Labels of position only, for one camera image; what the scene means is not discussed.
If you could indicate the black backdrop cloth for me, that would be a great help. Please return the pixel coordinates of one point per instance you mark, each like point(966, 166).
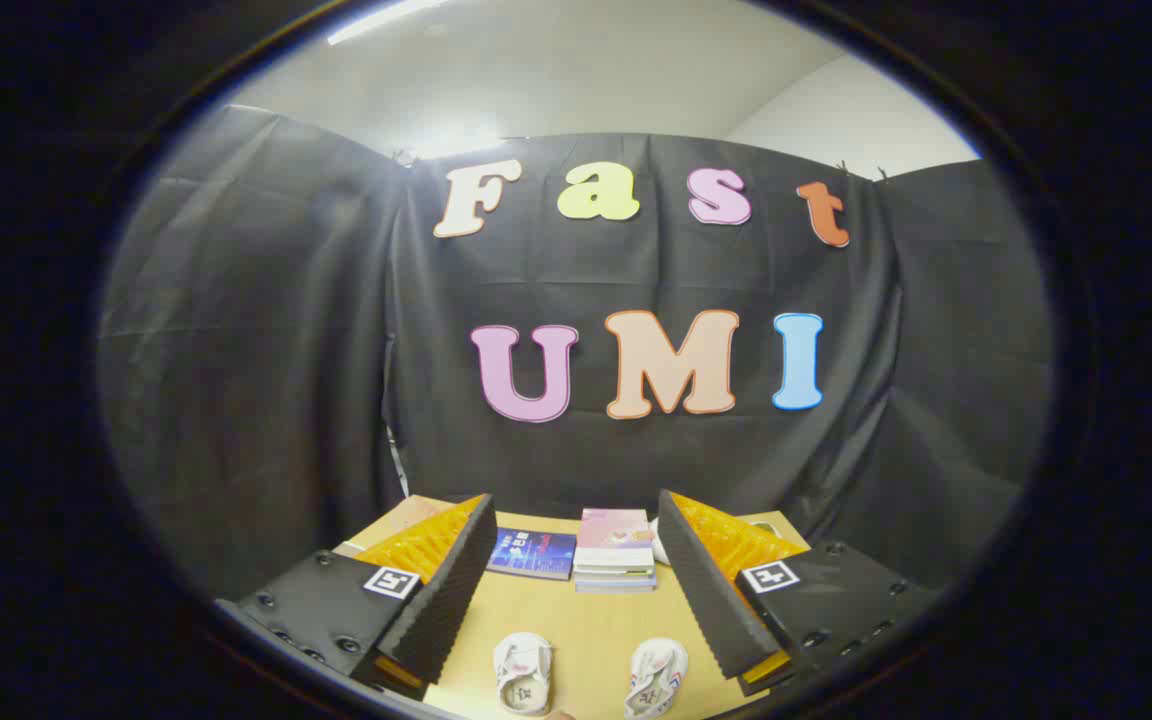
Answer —
point(266, 350)

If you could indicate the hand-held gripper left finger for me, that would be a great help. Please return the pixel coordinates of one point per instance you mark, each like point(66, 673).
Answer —
point(451, 600)

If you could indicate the beige storage box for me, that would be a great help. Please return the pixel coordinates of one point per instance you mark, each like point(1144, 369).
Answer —
point(398, 520)

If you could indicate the blue book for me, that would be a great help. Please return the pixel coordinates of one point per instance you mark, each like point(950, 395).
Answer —
point(531, 553)

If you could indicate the white book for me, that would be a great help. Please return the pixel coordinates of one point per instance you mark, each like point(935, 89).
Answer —
point(614, 586)
point(614, 573)

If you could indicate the pink cover book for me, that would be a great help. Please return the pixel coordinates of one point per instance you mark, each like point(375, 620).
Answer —
point(614, 530)

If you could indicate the white canvas shoe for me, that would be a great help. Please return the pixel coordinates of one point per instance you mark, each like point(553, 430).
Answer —
point(523, 672)
point(656, 678)

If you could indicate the white knitted ball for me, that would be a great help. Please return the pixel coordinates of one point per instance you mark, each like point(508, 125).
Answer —
point(658, 542)

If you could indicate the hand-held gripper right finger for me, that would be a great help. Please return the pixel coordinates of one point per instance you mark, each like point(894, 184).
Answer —
point(711, 610)

